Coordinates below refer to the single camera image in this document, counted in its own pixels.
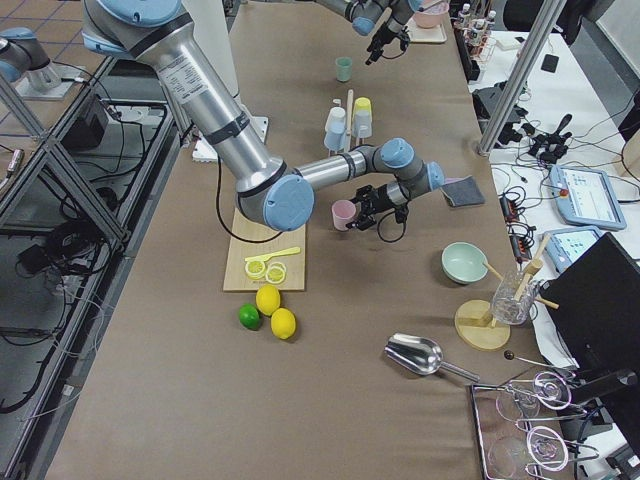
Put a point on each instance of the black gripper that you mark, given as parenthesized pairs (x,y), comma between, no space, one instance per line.
(386,33)
(378,198)

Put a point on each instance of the pink plastic cup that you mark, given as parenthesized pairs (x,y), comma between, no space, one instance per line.
(343,213)

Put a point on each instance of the green plastic cup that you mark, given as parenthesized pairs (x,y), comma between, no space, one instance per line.
(343,69)

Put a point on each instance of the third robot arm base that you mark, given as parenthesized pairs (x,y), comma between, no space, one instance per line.
(25,63)

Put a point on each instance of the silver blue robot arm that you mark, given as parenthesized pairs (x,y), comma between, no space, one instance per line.
(160,34)
(364,15)

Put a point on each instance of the wooden cup holder rack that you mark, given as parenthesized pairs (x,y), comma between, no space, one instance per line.
(349,123)

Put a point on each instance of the yellow plastic cup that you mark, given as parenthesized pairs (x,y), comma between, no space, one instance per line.
(362,103)

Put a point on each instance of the white grey plastic cup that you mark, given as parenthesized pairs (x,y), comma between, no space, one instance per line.
(362,124)

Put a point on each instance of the light blue plastic cup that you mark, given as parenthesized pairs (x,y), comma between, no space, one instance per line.
(335,136)

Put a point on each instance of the beige tray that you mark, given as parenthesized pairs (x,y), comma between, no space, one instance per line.
(435,35)

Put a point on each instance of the pink bowl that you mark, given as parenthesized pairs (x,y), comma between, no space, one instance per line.
(430,12)

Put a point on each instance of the lemon slice right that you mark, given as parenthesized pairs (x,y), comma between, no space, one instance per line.
(276,273)

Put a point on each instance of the lemon slice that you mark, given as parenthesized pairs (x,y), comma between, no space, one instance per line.
(255,269)
(276,273)

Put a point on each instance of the grey folded cloth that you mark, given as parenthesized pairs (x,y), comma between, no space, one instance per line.
(462,192)

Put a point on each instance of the yellow plastic knife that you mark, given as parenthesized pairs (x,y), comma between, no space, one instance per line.
(280,253)

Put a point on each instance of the mint green bowl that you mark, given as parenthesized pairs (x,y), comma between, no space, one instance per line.
(464,263)

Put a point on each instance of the lemon slice left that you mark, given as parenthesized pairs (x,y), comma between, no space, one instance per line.
(255,269)

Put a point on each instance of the yellow lemon upper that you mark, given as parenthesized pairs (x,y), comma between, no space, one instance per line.
(267,299)

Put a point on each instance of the yellow lemon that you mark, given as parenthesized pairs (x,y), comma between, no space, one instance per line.
(267,299)
(283,323)

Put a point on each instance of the yellow lemon lower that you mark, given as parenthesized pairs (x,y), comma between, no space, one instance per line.
(283,323)

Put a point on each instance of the wooden cutting board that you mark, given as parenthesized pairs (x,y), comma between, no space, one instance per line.
(235,279)

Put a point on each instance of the green lime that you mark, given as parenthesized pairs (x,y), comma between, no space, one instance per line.
(249,317)

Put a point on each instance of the metal ice scoop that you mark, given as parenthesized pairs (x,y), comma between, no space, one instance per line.
(422,356)

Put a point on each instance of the wooden mug tree stand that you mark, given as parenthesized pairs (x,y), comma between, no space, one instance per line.
(474,321)

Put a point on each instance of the clear glass mug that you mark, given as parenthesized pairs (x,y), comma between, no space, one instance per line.
(508,310)

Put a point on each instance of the blue teach pendant lower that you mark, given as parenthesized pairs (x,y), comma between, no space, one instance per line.
(566,246)

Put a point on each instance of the blue teach pendant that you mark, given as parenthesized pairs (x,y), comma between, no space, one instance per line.
(566,246)
(585,196)

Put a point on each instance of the blue teach pendant upper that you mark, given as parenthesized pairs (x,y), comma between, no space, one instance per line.
(585,196)

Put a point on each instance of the black monitor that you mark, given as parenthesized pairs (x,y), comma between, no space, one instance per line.
(598,314)

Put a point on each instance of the aluminium frame post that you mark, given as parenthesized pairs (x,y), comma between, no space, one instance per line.
(541,28)

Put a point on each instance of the wire glass rack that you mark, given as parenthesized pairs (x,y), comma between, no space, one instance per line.
(517,428)

